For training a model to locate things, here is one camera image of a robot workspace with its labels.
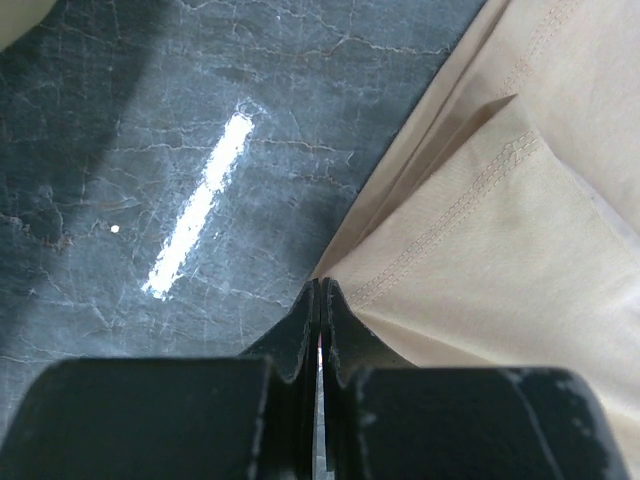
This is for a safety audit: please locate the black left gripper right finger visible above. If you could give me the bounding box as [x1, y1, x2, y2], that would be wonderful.
[320, 279, 630, 479]

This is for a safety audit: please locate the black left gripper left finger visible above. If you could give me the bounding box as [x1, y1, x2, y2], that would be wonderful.
[1, 281, 320, 479]

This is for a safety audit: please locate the beige t shirt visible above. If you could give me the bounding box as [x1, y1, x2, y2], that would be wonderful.
[315, 1, 639, 455]

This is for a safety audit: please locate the blue yellow striped pillow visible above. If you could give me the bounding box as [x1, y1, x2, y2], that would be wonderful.
[0, 0, 55, 50]

